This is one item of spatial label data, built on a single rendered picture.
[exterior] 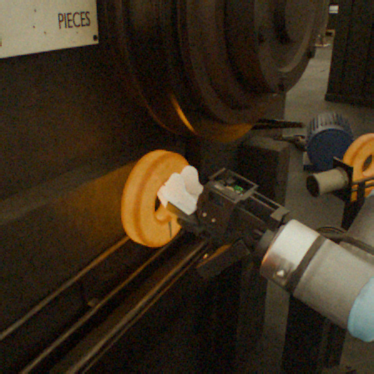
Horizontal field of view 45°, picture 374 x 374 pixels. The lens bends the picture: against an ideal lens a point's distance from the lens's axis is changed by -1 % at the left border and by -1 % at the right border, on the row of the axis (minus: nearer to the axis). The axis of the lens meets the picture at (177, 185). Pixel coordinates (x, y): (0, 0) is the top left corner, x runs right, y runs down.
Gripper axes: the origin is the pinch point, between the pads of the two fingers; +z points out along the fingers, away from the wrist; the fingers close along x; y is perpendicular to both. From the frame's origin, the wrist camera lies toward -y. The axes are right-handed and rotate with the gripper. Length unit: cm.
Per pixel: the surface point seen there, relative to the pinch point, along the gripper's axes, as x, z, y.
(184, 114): -1.5, -0.1, 12.7
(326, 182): -55, -15, -12
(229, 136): -15.7, -2.0, 5.9
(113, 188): 4.2, 5.8, -1.7
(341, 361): -70, -43, -74
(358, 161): -63, -19, -7
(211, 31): -2.9, 0.0, 24.9
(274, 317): -78, -17, -83
